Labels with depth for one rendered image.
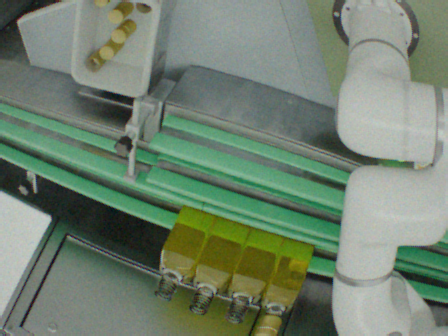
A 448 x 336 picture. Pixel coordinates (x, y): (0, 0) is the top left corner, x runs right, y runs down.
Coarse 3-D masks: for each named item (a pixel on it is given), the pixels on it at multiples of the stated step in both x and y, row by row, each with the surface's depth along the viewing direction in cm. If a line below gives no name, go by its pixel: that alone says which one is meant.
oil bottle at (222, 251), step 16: (224, 224) 100; (240, 224) 101; (208, 240) 97; (224, 240) 98; (240, 240) 98; (208, 256) 95; (224, 256) 95; (240, 256) 101; (208, 272) 93; (224, 272) 93; (224, 288) 94
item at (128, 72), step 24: (120, 0) 100; (144, 0) 91; (96, 24) 105; (144, 24) 103; (96, 48) 109; (144, 48) 107; (72, 72) 106; (96, 72) 108; (120, 72) 109; (144, 72) 101
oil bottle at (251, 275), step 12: (252, 228) 100; (252, 240) 98; (264, 240) 98; (276, 240) 98; (252, 252) 96; (264, 252) 96; (276, 252) 97; (240, 264) 94; (252, 264) 94; (264, 264) 95; (240, 276) 92; (252, 276) 92; (264, 276) 93; (228, 288) 94; (240, 288) 91; (252, 288) 91; (264, 288) 92; (252, 300) 92
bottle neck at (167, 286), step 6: (162, 276) 92; (168, 276) 92; (174, 276) 92; (162, 282) 91; (168, 282) 91; (174, 282) 91; (156, 288) 90; (162, 288) 90; (168, 288) 90; (174, 288) 91; (156, 294) 90; (162, 294) 91; (168, 294) 89; (174, 294) 91; (162, 300) 91; (168, 300) 90
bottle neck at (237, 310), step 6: (240, 294) 91; (234, 300) 91; (240, 300) 90; (246, 300) 91; (234, 306) 89; (240, 306) 89; (246, 306) 90; (228, 312) 89; (234, 312) 88; (240, 312) 89; (246, 312) 90; (228, 318) 89; (234, 318) 90; (240, 318) 88
